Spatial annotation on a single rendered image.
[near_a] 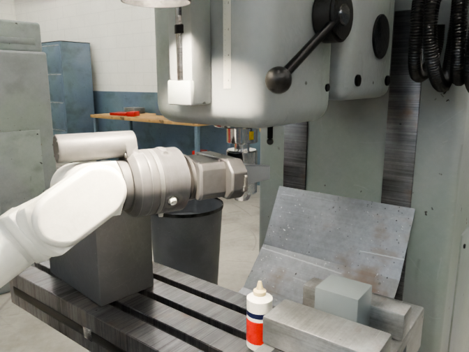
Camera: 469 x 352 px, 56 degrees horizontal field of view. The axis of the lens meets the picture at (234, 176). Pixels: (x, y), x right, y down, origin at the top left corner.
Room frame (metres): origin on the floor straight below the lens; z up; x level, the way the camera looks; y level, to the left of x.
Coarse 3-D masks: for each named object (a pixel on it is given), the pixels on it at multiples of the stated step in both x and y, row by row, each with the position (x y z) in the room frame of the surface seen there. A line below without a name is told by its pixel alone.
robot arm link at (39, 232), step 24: (96, 168) 0.48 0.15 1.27; (48, 192) 0.45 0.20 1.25; (72, 192) 0.46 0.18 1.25; (96, 192) 0.47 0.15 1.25; (120, 192) 0.49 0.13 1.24; (0, 216) 0.47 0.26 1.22; (24, 216) 0.44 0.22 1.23; (48, 216) 0.44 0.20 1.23; (72, 216) 0.46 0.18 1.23; (96, 216) 0.47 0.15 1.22; (24, 240) 0.44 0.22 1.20; (48, 240) 0.44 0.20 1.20; (72, 240) 0.45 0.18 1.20
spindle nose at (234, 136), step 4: (228, 132) 0.64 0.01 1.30; (232, 132) 0.63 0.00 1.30; (236, 132) 0.63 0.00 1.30; (240, 132) 0.63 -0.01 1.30; (244, 132) 0.63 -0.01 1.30; (248, 132) 0.63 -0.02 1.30; (256, 132) 0.64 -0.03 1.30; (228, 136) 0.64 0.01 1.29; (232, 136) 0.63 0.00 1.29; (236, 136) 0.63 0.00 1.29; (240, 136) 0.63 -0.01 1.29; (244, 136) 0.63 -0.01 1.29; (248, 136) 0.63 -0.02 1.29; (256, 136) 0.64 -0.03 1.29; (228, 140) 0.64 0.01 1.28; (232, 140) 0.63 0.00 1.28; (236, 140) 0.63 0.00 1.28; (240, 140) 0.63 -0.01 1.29; (244, 140) 0.63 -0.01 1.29; (248, 140) 0.63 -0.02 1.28; (252, 140) 0.63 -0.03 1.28; (256, 140) 0.64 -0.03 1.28
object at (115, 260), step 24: (120, 216) 0.78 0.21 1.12; (144, 216) 0.81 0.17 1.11; (96, 240) 0.74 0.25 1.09; (120, 240) 0.77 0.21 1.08; (144, 240) 0.81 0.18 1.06; (72, 264) 0.81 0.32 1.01; (96, 264) 0.74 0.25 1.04; (120, 264) 0.77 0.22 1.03; (144, 264) 0.81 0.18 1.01; (96, 288) 0.75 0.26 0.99; (120, 288) 0.77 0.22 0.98; (144, 288) 0.81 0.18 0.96
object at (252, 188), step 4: (244, 160) 0.63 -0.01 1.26; (248, 160) 0.63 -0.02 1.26; (252, 160) 0.63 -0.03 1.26; (256, 160) 0.64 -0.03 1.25; (256, 164) 0.64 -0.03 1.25; (248, 184) 0.63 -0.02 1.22; (252, 184) 0.63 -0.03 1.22; (256, 184) 0.64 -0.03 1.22; (248, 188) 0.63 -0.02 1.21; (252, 188) 0.63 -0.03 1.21; (256, 188) 0.64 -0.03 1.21; (248, 192) 0.63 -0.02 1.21; (252, 192) 0.63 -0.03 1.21
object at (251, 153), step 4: (232, 148) 0.66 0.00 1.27; (252, 148) 0.66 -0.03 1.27; (228, 152) 0.64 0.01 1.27; (232, 152) 0.63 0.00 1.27; (236, 152) 0.63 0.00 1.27; (240, 152) 0.63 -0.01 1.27; (244, 152) 0.63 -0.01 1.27; (248, 152) 0.63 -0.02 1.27; (252, 152) 0.63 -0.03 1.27; (256, 152) 0.64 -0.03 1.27; (232, 156) 0.63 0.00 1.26; (236, 156) 0.63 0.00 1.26; (240, 156) 0.63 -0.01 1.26; (244, 156) 0.63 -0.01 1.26; (248, 156) 0.63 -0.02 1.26; (252, 156) 0.63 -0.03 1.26; (256, 156) 0.64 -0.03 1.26
